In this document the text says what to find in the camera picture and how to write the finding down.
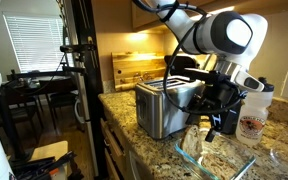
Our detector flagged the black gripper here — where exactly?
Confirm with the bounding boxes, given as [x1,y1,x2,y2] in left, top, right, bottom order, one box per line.
[186,74,243,144]

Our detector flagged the brown crusted bread slice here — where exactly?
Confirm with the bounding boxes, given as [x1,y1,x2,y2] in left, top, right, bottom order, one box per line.
[179,124,205,162]

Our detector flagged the stainless steel two-slot toaster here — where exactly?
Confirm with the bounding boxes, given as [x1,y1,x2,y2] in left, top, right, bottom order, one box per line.
[134,75,205,140]

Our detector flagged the clear glass baking dish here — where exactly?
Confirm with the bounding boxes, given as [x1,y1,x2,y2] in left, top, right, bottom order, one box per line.
[173,127,258,180]

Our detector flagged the white bottle with black cap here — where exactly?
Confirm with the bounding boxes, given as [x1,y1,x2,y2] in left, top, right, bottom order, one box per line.
[235,76,275,147]

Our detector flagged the black panini grill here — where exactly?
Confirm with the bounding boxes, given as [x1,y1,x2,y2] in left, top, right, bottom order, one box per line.
[163,54,200,78]

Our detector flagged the clear plastic container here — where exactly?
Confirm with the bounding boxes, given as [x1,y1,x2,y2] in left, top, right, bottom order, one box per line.
[269,143,288,178]

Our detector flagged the wooden cutting board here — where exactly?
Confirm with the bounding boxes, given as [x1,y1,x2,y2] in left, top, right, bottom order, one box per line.
[110,50,168,93]

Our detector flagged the wooden drawer cabinet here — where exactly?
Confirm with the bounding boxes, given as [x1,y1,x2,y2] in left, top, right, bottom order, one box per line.
[99,99,152,180]

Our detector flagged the under-cabinet strip light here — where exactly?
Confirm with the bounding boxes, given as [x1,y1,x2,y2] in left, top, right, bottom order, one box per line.
[197,5,237,18]

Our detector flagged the dark wooden chair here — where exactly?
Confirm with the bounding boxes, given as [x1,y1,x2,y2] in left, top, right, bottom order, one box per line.
[2,94,44,136]
[47,91,80,131]

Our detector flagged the beige wooden stool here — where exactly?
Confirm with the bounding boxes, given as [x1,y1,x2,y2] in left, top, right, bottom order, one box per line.
[28,140,70,180]

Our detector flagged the dark dining table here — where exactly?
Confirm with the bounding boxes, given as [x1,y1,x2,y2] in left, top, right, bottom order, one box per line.
[7,69,78,101]

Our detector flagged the black tool pile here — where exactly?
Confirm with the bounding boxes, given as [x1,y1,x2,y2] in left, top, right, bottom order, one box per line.
[10,151,85,180]

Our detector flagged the window with white blinds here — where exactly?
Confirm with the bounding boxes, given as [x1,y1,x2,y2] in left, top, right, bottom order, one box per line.
[2,12,74,74]

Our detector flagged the black slanted stand pole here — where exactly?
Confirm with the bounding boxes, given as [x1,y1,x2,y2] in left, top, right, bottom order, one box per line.
[0,88,27,161]

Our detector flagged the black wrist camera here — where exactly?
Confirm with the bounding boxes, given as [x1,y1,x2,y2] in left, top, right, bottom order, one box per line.
[183,67,230,86]

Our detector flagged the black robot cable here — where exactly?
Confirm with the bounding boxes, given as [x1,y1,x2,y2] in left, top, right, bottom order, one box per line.
[132,0,248,116]

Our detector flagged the wooden wall cabinet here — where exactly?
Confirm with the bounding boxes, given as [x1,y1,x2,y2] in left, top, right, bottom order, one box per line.
[130,0,288,33]

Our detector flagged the black vertical frame post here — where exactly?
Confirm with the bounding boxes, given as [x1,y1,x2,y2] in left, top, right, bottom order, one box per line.
[71,0,109,178]

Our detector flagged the black horizontal mount bar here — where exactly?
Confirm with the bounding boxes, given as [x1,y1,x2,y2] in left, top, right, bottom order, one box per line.
[10,65,87,80]

